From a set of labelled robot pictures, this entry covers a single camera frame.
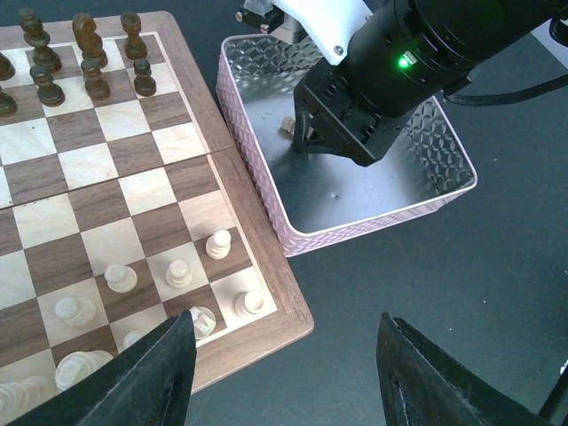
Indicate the light chess piece fifteenth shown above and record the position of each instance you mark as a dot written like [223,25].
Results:
[218,245]

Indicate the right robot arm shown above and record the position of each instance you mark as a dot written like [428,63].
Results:
[406,52]

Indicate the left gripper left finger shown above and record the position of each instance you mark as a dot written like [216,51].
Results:
[150,383]

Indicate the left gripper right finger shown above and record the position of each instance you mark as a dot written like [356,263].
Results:
[423,385]

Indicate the light chess piece fourteenth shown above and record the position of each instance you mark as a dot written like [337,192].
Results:
[287,127]

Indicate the wooden chess board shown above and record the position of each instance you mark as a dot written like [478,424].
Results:
[141,185]

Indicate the pink tin with pieces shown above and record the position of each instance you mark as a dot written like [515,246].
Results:
[314,201]

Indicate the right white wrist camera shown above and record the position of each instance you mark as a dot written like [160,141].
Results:
[330,24]

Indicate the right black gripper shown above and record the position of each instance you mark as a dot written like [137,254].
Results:
[330,119]

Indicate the light wooden pawn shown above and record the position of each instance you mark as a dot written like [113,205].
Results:
[249,303]

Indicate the dark chess pieces row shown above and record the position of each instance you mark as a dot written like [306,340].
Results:
[118,72]

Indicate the light chess piece thirteenth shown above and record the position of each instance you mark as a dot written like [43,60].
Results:
[75,311]

